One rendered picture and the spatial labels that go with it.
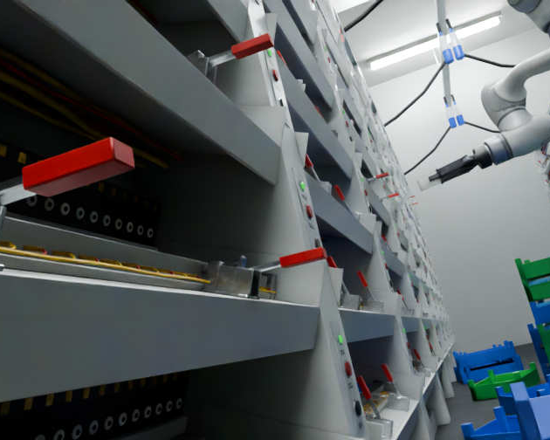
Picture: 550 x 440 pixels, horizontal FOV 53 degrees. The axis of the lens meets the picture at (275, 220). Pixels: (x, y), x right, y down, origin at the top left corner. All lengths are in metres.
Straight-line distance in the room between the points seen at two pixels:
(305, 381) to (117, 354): 0.37
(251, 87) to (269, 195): 0.14
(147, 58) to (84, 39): 0.06
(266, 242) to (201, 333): 0.30
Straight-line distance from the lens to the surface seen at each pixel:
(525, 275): 2.17
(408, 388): 1.30
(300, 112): 0.95
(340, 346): 0.65
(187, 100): 0.45
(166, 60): 0.42
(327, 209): 0.88
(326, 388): 0.61
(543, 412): 0.85
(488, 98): 1.97
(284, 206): 0.63
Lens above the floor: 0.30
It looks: 14 degrees up
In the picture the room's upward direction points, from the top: 13 degrees counter-clockwise
